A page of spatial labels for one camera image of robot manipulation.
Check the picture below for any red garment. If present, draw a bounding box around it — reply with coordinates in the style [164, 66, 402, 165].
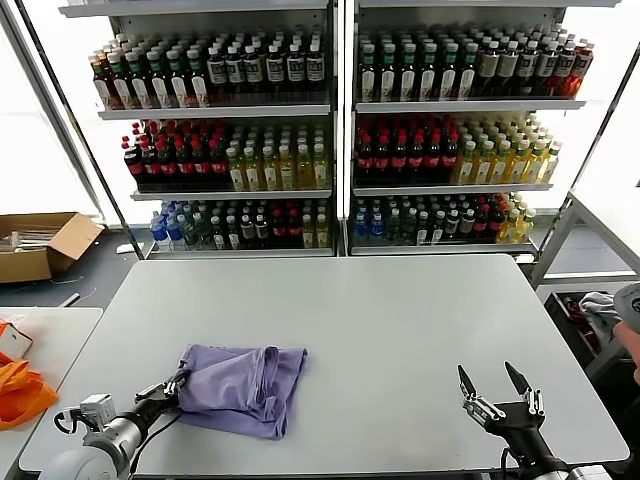
[562, 294, 596, 351]

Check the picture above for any red drink bottle white cap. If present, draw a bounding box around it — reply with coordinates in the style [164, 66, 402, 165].
[569, 42, 596, 97]

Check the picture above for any grey metal shelf unit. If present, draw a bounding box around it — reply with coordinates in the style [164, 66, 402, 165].
[352, 0, 591, 257]
[58, 0, 336, 261]

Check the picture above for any grey round handheld device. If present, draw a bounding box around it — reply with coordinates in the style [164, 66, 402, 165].
[612, 281, 640, 331]

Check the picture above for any open cardboard box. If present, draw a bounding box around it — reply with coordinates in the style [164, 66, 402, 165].
[0, 212, 106, 284]

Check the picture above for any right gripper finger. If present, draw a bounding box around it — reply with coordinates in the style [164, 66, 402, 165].
[504, 361, 546, 417]
[457, 364, 506, 425]

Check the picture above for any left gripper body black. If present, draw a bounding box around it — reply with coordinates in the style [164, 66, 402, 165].
[130, 389, 179, 419]

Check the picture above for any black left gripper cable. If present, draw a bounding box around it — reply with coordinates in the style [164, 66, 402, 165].
[130, 412, 182, 480]

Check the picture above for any red cap cola bottle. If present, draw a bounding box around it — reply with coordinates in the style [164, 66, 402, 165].
[489, 202, 507, 240]
[474, 202, 491, 241]
[391, 133, 410, 175]
[425, 132, 444, 175]
[123, 141, 145, 187]
[356, 134, 376, 175]
[157, 140, 178, 187]
[374, 134, 393, 175]
[441, 131, 460, 174]
[208, 139, 229, 187]
[192, 140, 212, 187]
[270, 208, 288, 248]
[286, 208, 303, 248]
[140, 140, 161, 187]
[175, 140, 195, 187]
[408, 132, 427, 175]

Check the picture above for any blue water bottle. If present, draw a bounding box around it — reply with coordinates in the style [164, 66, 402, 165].
[352, 209, 371, 245]
[150, 213, 169, 251]
[166, 211, 183, 249]
[369, 209, 387, 245]

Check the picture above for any grey metal frame table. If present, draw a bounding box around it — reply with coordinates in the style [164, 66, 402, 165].
[529, 189, 640, 381]

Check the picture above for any dark drink bottle grey label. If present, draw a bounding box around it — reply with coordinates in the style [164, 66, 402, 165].
[225, 43, 246, 96]
[264, 42, 285, 96]
[305, 41, 326, 95]
[553, 40, 577, 97]
[536, 39, 560, 97]
[517, 39, 541, 97]
[285, 42, 306, 95]
[206, 44, 228, 96]
[243, 43, 264, 96]

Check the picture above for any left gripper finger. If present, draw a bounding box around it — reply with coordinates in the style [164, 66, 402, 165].
[168, 368, 191, 399]
[133, 380, 174, 403]

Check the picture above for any green cap tea bottle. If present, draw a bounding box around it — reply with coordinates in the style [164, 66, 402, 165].
[107, 50, 133, 109]
[166, 47, 191, 108]
[125, 49, 153, 109]
[460, 42, 480, 99]
[440, 42, 461, 99]
[185, 46, 210, 107]
[145, 48, 172, 108]
[359, 43, 380, 100]
[399, 43, 420, 100]
[420, 42, 441, 100]
[379, 43, 400, 100]

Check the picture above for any dark drink bottle beige label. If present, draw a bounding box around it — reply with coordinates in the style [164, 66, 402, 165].
[478, 40, 503, 98]
[498, 40, 522, 98]

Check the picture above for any thin dark metal post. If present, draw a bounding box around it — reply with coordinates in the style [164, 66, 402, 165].
[16, 0, 148, 261]
[567, 52, 640, 201]

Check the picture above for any black storage crate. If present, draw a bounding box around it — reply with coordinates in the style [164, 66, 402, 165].
[544, 290, 636, 369]

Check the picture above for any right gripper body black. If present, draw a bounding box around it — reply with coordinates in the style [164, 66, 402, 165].
[484, 401, 570, 477]

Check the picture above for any purple t-shirt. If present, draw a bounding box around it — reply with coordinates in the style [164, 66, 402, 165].
[177, 343, 310, 441]

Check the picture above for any green tinted water bottle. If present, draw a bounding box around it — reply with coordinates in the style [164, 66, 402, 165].
[196, 211, 214, 247]
[402, 205, 419, 244]
[386, 207, 403, 244]
[182, 211, 200, 247]

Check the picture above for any white sticks bundle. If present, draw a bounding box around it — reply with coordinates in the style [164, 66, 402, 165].
[0, 228, 56, 251]

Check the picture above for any orange cloth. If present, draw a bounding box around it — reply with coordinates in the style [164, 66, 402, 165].
[0, 352, 60, 431]

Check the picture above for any reddish tea bottle white label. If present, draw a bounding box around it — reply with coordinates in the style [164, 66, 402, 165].
[91, 51, 114, 110]

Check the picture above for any white grey garment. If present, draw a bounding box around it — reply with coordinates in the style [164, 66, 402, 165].
[578, 291, 621, 331]

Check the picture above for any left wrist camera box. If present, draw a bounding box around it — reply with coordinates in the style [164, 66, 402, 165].
[78, 393, 117, 426]

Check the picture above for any white orange small box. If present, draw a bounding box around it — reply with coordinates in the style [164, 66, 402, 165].
[0, 319, 35, 361]

